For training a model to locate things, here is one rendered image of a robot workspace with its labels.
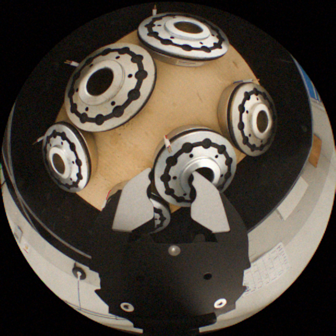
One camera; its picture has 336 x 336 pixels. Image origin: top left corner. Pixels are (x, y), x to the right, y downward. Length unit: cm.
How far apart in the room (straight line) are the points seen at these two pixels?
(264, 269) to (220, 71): 288
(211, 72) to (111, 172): 19
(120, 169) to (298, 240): 295
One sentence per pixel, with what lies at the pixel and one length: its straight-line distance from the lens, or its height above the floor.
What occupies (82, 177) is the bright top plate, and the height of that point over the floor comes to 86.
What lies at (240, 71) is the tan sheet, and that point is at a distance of 19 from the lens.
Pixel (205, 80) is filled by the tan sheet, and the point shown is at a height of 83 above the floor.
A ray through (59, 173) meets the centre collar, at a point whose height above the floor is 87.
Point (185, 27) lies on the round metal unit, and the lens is 17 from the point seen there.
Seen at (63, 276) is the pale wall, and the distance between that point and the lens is 334.
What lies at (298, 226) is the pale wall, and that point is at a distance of 291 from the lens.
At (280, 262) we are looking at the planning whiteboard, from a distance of 286.
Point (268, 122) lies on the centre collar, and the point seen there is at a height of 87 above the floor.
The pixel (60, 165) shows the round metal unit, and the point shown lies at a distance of 19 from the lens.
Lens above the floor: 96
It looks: 59 degrees down
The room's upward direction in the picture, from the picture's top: 168 degrees clockwise
